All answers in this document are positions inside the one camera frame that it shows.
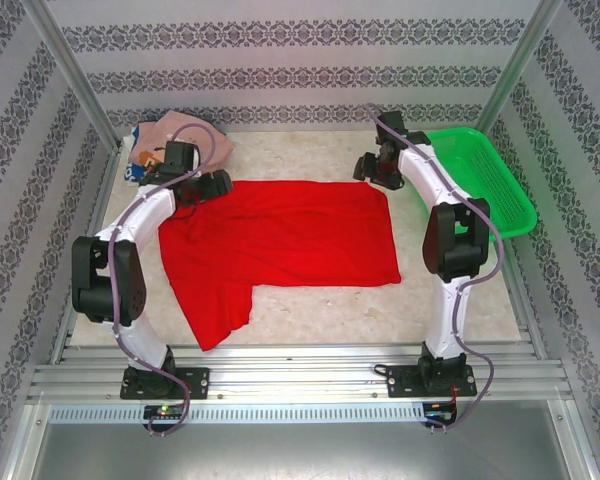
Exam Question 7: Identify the small circuit board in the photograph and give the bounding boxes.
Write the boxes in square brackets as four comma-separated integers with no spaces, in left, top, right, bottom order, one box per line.
[143,404,189,421]
[423,401,459,420]

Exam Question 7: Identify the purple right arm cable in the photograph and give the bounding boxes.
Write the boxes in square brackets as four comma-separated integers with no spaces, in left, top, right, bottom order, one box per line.
[365,102,507,437]

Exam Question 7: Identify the green plastic basket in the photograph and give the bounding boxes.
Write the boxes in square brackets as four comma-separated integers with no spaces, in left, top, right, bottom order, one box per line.
[419,127,539,245]

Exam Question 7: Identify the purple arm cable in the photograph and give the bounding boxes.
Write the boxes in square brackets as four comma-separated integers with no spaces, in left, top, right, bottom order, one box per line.
[365,102,507,437]
[107,121,220,439]

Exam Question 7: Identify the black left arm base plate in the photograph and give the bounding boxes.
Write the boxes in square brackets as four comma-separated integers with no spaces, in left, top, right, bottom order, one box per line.
[121,366,211,401]

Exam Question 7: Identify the pink pixel-print t-shirt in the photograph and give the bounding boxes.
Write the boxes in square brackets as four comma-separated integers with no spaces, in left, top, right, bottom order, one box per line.
[131,109,235,176]

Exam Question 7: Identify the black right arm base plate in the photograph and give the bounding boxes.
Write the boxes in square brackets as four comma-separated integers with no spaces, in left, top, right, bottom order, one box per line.
[384,362,476,400]

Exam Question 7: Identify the slotted grey cable duct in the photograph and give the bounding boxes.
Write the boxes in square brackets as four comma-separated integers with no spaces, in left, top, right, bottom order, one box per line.
[47,402,427,426]

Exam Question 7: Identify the aluminium frame post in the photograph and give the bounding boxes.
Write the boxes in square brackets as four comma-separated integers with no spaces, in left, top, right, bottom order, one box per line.
[471,0,565,147]
[23,0,122,151]

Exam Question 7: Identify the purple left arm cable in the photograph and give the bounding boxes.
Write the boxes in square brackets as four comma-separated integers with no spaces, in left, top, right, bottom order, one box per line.
[107,121,220,439]

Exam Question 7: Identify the aluminium mounting rail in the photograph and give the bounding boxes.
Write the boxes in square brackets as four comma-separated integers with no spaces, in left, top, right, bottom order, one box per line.
[27,342,576,406]

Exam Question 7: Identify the red t-shirt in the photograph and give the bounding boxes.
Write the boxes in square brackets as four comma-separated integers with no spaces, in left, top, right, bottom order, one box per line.
[157,179,402,353]

